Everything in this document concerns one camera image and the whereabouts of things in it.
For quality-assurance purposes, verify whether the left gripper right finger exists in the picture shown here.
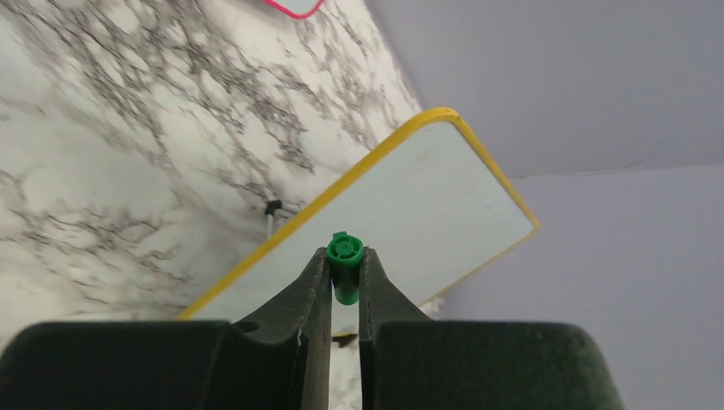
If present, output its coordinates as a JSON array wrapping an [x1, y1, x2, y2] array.
[[359, 248, 623, 409]]

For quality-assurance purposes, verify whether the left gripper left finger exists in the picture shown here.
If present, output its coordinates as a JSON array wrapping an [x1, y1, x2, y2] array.
[[1, 249, 332, 409]]

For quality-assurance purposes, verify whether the green marker cap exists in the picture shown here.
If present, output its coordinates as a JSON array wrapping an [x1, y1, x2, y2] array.
[[326, 231, 364, 306]]

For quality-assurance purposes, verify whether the yellow framed whiteboard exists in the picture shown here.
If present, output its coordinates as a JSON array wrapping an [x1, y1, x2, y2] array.
[[181, 108, 540, 320]]

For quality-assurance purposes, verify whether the pink framed whiteboard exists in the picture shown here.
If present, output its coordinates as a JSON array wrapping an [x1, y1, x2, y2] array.
[[263, 0, 324, 20]]

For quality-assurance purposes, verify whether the wire whiteboard stand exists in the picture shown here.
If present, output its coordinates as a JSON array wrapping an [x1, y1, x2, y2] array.
[[264, 200, 283, 239]]

